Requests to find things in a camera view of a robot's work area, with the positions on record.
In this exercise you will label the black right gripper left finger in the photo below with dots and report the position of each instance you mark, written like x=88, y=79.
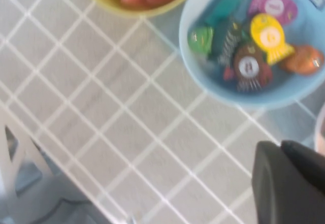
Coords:
x=284, y=191

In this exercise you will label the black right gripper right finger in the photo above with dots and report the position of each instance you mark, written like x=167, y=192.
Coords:
x=304, y=154

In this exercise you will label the brown wooden fish eight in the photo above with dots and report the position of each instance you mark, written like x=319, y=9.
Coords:
x=247, y=67

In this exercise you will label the light blue plastic bowl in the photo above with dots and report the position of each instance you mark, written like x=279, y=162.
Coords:
x=254, y=99

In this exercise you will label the orange wooden fish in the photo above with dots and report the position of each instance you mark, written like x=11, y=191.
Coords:
x=302, y=60

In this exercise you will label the pink red wooden fish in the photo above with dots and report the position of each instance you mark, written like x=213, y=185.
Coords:
x=228, y=73

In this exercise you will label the yellow wooden fish six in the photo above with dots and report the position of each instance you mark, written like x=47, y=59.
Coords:
x=267, y=36

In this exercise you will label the dark teal wooden fish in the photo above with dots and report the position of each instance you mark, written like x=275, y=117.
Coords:
x=227, y=41

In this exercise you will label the magenta wooden fish one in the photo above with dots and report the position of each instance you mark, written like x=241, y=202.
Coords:
x=274, y=5

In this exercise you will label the green wooden fish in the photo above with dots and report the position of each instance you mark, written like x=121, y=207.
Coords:
x=200, y=39

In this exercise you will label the grey grid tablecloth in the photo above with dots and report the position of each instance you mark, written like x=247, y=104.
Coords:
x=127, y=81

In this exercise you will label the white metal frame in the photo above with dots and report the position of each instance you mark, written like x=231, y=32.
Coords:
x=6, y=196

